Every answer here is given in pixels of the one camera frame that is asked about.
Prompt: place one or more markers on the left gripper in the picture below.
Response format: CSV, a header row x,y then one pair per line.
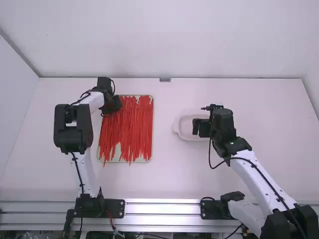
x,y
113,104

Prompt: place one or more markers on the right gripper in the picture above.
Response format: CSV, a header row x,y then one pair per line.
x,y
223,122

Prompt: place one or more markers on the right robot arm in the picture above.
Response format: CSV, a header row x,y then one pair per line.
x,y
249,169

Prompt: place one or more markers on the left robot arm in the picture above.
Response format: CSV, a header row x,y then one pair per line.
x,y
84,174

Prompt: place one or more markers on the white dish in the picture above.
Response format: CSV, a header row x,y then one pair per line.
x,y
184,129

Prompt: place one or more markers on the pale tray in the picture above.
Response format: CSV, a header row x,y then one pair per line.
x,y
116,154

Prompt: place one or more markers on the silver rails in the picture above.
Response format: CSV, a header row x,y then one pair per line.
x,y
162,211

